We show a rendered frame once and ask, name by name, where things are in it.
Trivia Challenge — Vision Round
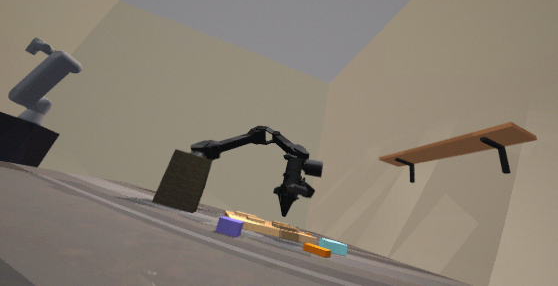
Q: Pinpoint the orange flat block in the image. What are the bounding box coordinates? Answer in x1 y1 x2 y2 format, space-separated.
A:
302 243 331 257

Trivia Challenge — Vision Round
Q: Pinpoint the purple block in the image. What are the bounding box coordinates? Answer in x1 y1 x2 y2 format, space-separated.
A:
215 216 244 238

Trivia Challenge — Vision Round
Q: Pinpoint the light blue flat block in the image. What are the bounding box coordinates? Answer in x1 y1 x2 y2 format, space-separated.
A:
319 238 347 256

